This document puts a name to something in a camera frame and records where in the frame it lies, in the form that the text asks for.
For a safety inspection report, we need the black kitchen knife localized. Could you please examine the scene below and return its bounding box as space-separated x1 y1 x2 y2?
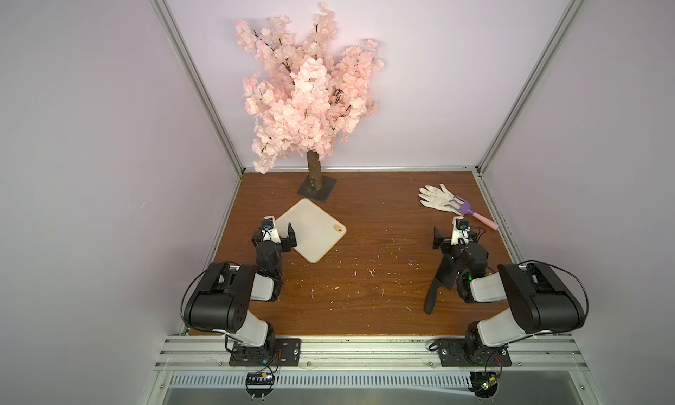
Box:
424 254 457 315

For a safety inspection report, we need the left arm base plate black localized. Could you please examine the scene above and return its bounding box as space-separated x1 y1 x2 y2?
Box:
229 338 302 367

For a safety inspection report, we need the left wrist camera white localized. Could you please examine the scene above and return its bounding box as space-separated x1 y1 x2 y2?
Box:
261 216 281 244

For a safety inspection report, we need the aluminium front rail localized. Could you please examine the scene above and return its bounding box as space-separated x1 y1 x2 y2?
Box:
154 335 589 372

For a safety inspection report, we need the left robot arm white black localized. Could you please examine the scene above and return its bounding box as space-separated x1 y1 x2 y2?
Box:
179 216 297 360

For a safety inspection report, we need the pink cherry blossom tree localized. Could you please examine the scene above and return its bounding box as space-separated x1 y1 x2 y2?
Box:
235 2 384 201

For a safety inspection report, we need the purple pink toy rake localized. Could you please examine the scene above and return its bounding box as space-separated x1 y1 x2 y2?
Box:
454 196 499 231

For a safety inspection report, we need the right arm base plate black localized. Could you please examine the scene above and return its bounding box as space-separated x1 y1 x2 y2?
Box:
427 337 513 367

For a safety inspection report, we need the left circuit board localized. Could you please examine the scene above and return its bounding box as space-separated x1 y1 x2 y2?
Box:
244 372 276 400

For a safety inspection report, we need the right circuit board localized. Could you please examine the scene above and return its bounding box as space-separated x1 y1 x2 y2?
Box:
469 372 499 399

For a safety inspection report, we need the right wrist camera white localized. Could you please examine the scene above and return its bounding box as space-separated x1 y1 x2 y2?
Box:
451 216 470 245

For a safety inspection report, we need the white cutting board orange rim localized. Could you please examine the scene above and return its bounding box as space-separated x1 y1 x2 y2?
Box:
276 199 347 264

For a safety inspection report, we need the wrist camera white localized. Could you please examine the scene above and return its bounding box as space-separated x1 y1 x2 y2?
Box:
261 216 281 244
451 216 470 245

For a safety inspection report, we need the circuit board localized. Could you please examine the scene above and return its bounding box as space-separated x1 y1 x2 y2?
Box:
469 372 499 399
244 372 276 400

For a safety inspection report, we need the white work glove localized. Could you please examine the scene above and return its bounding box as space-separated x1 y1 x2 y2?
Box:
418 184 460 213

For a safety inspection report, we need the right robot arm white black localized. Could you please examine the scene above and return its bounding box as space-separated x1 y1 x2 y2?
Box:
424 219 590 359

